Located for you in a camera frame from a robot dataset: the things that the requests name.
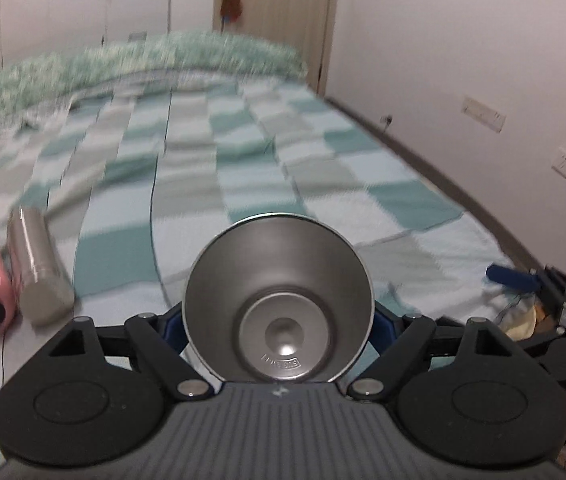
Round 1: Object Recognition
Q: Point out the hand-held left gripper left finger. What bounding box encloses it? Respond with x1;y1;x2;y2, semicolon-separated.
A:
49;304;212;402

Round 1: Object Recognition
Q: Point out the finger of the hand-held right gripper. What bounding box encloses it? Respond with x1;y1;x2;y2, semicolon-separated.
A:
486;263;566;312

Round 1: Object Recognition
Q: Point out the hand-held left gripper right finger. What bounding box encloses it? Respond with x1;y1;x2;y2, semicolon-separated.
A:
345;305;515;403

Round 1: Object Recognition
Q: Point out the stainless steel cup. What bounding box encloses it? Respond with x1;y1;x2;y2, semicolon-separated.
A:
182;213;377;385

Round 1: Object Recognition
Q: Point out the cream cloth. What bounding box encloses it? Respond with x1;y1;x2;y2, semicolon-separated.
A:
494;294;557;343

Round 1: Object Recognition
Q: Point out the silver steel bottle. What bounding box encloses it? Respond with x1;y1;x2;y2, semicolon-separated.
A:
7;206;76;326

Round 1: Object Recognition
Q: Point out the checkered teal bed blanket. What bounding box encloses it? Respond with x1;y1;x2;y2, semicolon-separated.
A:
0;71;529;476

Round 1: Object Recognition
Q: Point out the green patterned quilt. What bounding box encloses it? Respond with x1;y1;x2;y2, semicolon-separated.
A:
0;30;308;133

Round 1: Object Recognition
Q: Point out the white wardrobe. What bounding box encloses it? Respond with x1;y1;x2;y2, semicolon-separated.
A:
0;0;216;81

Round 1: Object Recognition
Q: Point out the wooden door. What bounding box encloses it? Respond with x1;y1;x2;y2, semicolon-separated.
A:
212;0;340;97

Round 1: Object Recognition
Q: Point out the thin black cable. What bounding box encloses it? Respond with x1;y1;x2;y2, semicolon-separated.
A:
149;80;176;307

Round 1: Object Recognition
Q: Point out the dark bed rail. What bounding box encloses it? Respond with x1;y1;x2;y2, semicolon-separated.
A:
324;95;531;268

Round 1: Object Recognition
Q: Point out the wide white wall socket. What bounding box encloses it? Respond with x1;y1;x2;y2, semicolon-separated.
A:
462;96;507;134

